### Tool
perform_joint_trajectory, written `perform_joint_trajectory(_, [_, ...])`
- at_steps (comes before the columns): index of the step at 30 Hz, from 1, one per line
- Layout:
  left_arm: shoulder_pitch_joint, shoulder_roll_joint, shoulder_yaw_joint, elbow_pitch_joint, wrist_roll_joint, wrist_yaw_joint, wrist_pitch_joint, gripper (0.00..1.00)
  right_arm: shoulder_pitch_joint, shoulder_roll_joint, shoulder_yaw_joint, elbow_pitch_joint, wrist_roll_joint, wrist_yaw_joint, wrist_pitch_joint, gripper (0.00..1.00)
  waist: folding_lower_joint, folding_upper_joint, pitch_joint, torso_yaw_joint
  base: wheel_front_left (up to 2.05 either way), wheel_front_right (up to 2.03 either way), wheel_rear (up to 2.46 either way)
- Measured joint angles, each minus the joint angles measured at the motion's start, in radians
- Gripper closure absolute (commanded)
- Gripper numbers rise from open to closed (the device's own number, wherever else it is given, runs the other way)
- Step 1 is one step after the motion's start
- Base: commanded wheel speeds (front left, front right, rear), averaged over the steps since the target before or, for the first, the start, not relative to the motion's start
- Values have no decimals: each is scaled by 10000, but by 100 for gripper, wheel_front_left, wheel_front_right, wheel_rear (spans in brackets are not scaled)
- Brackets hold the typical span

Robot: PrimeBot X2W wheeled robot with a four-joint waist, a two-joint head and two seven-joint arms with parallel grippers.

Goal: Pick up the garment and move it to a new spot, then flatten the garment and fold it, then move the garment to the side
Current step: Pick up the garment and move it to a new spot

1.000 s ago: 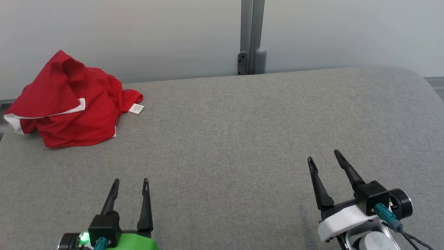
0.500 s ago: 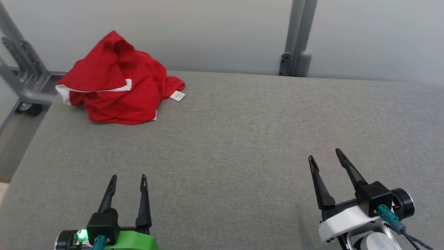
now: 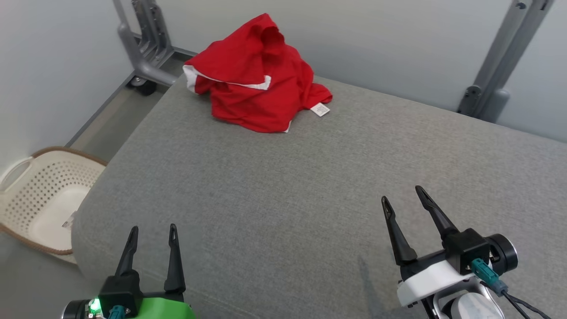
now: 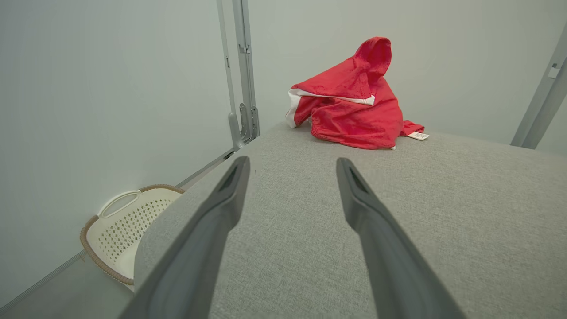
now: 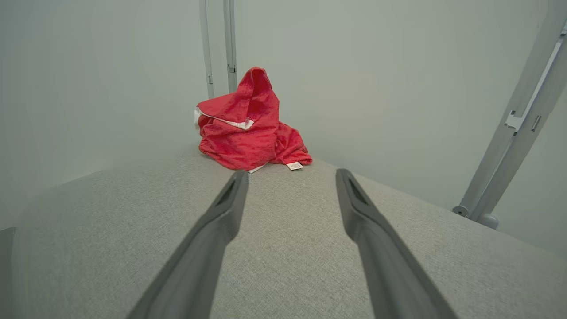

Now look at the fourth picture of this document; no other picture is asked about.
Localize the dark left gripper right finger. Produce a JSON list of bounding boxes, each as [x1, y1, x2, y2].
[[336, 157, 466, 319]]

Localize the slanted grey metal post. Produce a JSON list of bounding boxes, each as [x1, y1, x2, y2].
[[510, 22, 567, 150]]

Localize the thin grey metal rail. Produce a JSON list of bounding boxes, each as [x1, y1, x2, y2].
[[216, 0, 245, 149]]

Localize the grey metal post with bracket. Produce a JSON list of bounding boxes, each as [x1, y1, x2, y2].
[[232, 0, 260, 143]]

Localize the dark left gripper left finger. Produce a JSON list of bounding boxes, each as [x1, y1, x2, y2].
[[119, 156, 251, 319]]

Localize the red shorts with white trim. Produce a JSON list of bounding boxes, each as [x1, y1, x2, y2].
[[288, 37, 404, 150]]

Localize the white plastic laundry basket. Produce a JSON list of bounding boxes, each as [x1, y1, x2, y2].
[[80, 184, 186, 293]]

